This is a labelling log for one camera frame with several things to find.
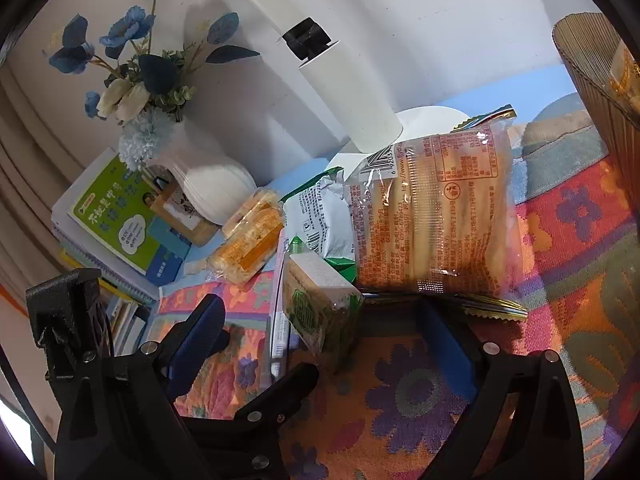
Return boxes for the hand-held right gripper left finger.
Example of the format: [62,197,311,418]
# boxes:
[55,294,228,480]

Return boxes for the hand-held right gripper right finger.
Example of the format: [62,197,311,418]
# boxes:
[420,302,586,480]

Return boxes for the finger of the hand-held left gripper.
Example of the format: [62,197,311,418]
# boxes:
[182,362,321,480]

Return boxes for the green cake snack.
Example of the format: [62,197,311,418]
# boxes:
[281,250,366,373]

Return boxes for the clear biscuit bag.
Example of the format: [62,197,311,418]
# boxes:
[344,105,530,322]

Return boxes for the woven wicker basket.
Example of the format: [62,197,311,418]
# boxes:
[551,12,640,191]

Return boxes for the clear bread bag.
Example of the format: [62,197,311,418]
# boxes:
[607,42,640,111]

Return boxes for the colourful floral cloth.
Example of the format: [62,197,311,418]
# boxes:
[159,152,640,480]

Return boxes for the white pink slim packet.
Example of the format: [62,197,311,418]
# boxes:
[267,227,302,391]

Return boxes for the stack of flat books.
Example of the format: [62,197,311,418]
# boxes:
[97,280,151,356]

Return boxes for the row of upright books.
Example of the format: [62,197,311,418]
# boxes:
[50,147,161,306]

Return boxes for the rice cracker packet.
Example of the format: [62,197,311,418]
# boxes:
[206,207,287,288]
[221,186,283,238]

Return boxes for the green cover book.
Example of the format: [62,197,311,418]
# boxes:
[67,155,173,276]

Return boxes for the wooden pen holder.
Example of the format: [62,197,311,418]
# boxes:
[142,167,221,248]

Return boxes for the white ribbed vase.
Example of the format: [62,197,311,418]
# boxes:
[145,120,258,226]

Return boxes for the green white snack packet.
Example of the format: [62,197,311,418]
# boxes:
[282,166,360,286]

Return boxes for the blue artificial flower bouquet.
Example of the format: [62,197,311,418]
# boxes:
[42,0,262,173]

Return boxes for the grey patterned mat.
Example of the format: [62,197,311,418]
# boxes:
[510,92,598,161]

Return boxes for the white desk lamp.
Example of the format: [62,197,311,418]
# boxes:
[200,0,468,181]

